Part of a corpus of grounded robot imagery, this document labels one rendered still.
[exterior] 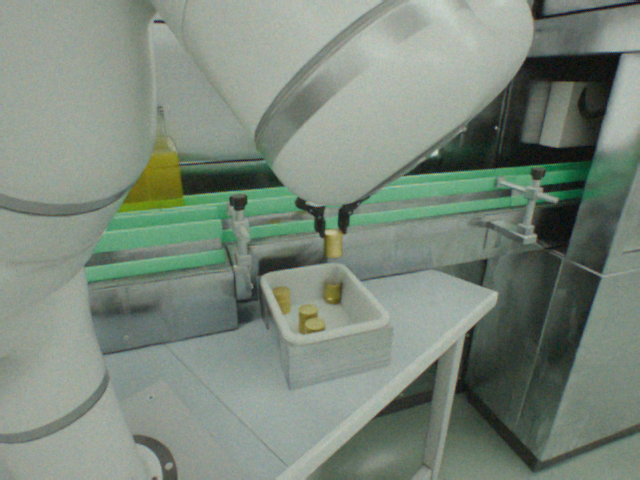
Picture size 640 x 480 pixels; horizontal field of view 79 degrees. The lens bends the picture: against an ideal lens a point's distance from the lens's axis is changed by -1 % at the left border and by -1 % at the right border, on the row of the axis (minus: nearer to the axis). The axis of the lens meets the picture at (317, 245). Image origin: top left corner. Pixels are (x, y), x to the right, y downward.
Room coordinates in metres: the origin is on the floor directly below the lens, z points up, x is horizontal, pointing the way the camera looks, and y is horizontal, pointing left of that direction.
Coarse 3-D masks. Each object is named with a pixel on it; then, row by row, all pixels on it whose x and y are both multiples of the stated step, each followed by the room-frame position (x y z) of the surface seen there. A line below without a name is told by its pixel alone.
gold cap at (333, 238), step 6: (330, 234) 0.64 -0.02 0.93; (336, 234) 0.64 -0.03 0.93; (324, 240) 0.65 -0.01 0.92; (330, 240) 0.64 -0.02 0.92; (336, 240) 0.64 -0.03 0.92; (324, 246) 0.64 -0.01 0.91; (330, 246) 0.63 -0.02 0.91; (336, 246) 0.63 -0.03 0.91; (324, 252) 0.64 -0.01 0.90; (330, 252) 0.63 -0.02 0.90; (336, 252) 0.63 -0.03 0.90; (342, 252) 0.64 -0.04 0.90
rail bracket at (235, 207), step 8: (232, 200) 0.61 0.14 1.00; (240, 200) 0.61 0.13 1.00; (232, 208) 0.70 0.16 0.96; (240, 208) 0.61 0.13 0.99; (240, 216) 0.61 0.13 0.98; (240, 224) 0.61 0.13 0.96; (240, 232) 0.59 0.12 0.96; (248, 232) 0.61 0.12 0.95; (240, 240) 0.61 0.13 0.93; (248, 240) 0.56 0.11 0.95; (240, 248) 0.61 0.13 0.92; (240, 256) 0.61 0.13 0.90; (248, 256) 0.61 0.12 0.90; (240, 264) 0.61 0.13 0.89; (248, 264) 0.61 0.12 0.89
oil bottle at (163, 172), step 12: (156, 144) 0.70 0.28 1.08; (168, 144) 0.70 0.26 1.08; (156, 156) 0.69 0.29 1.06; (168, 156) 0.70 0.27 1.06; (156, 168) 0.69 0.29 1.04; (168, 168) 0.70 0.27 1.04; (156, 180) 0.69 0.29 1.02; (168, 180) 0.70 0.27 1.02; (180, 180) 0.71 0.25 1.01; (156, 192) 0.69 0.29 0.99; (168, 192) 0.70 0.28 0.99; (180, 192) 0.71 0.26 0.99; (156, 204) 0.69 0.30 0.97; (168, 204) 0.70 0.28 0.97; (180, 204) 0.70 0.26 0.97
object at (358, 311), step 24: (336, 264) 0.71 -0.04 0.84; (264, 288) 0.61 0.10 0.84; (288, 288) 0.67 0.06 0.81; (312, 288) 0.69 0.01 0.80; (360, 288) 0.61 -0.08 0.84; (336, 312) 0.64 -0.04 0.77; (360, 312) 0.59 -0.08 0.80; (384, 312) 0.53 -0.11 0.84; (288, 336) 0.47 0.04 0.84; (312, 336) 0.47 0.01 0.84; (336, 336) 0.48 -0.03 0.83
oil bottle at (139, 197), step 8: (144, 168) 0.69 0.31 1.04; (144, 176) 0.69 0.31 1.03; (136, 184) 0.68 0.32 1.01; (144, 184) 0.69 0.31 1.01; (136, 192) 0.68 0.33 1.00; (144, 192) 0.68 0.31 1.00; (128, 200) 0.67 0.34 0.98; (136, 200) 0.68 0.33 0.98; (144, 200) 0.68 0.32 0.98; (120, 208) 0.67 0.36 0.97; (128, 208) 0.67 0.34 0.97; (136, 208) 0.68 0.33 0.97; (144, 208) 0.68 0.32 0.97; (152, 208) 0.71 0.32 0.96
